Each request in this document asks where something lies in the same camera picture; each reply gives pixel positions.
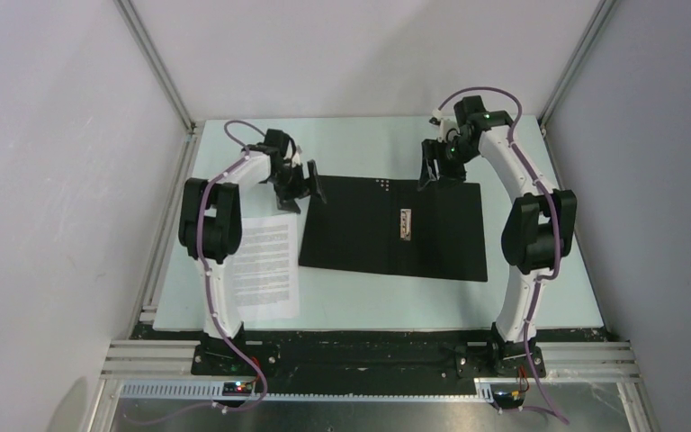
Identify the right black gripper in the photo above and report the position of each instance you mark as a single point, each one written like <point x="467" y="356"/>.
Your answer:
<point x="431" y="151"/>

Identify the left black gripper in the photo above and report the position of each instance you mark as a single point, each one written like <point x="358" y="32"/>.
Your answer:
<point x="285" y="199"/>

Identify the metal folder clip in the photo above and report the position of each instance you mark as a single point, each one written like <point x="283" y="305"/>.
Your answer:
<point x="405" y="224"/>

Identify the red and black folder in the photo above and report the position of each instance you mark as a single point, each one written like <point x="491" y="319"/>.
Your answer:
<point x="357" y="230"/>

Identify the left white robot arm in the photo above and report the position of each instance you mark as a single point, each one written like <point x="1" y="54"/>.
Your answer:
<point x="210" y="222"/>

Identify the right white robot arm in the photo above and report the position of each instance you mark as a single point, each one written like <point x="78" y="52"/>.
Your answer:
<point x="538" y="232"/>

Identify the printed white paper sheet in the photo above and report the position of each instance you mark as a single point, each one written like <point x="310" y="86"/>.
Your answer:
<point x="264" y="273"/>

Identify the left controller board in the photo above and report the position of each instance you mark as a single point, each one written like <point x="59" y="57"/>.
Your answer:
<point x="237" y="388"/>

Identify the controller board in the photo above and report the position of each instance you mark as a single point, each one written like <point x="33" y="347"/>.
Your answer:
<point x="507" y="400"/>
<point x="237" y="388"/>

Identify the right controller board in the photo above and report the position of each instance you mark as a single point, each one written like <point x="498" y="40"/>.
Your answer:
<point x="507" y="400"/>

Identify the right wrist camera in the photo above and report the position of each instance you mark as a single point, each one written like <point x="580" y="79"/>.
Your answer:
<point x="446" y="127"/>

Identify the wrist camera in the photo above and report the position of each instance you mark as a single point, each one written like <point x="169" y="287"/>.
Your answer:
<point x="446" y="127"/>
<point x="293" y="156"/>

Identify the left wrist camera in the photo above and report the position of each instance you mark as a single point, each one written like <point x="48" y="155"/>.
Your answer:
<point x="293" y="156"/>

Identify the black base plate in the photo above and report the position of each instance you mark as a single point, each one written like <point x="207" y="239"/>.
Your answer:
<point x="361" y="362"/>

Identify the right aluminium corner post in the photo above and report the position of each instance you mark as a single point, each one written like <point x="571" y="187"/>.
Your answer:
<point x="600" y="18"/>

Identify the aluminium corner post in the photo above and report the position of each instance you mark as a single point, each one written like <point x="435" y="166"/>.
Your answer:
<point x="600" y="18"/>
<point x="148" y="48"/>

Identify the aluminium frame rail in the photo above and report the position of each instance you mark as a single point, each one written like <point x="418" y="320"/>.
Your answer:
<point x="587" y="387"/>

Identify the left aluminium corner post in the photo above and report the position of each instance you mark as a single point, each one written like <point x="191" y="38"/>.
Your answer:
<point x="148" y="48"/>

